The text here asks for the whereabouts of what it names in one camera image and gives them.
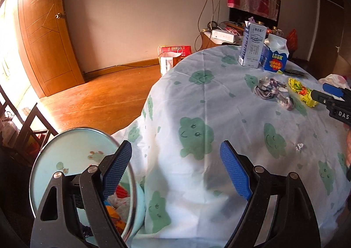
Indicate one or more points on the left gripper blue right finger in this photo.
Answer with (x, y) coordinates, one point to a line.
(236, 170)

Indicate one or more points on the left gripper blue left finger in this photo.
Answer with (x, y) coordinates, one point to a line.
(113, 168)

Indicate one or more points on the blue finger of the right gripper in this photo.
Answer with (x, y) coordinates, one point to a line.
(333, 90)
(322, 98)

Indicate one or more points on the yellow snack wrapper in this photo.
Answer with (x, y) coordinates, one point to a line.
(303, 92)

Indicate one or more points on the orange blue snack wrapper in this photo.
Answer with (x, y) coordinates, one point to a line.
(118, 215)

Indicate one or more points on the purple wrapper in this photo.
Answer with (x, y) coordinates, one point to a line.
(272, 89)

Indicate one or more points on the red plastic bag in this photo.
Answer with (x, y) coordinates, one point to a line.
(121, 192)

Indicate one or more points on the clear red-print plastic bag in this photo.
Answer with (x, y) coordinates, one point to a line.
(114, 201)

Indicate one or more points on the mint cartoon trash bin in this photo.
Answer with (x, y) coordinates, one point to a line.
(65, 191)

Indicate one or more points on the right hand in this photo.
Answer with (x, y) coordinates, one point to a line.
(348, 143)

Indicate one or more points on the black flat remote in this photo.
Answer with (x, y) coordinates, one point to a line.
(294, 73)

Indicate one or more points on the red bag beside desk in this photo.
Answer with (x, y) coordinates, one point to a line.
(292, 41)

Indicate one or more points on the blue gable-top milk carton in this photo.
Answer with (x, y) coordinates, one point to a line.
(274, 53)

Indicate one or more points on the dark wooden chair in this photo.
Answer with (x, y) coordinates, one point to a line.
(28, 142)

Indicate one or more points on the green-patterned white bed sheet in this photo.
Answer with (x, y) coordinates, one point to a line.
(206, 99)

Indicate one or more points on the white tall milk carton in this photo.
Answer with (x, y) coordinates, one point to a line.
(252, 44)

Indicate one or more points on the cluttered dark wooden desk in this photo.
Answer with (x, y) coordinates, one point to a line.
(241, 20)

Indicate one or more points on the white router box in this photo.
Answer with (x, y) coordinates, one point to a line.
(220, 36)

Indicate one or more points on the white paper shopping bag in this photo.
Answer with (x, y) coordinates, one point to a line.
(167, 60)

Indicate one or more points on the small wooden side cabinet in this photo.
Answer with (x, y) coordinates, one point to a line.
(208, 41)

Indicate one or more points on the red white hanging cloth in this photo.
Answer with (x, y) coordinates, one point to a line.
(265, 8)

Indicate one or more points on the red gift box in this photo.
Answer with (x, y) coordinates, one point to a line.
(179, 50)

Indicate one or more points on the brown wooden door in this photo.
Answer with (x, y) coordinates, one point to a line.
(53, 66)

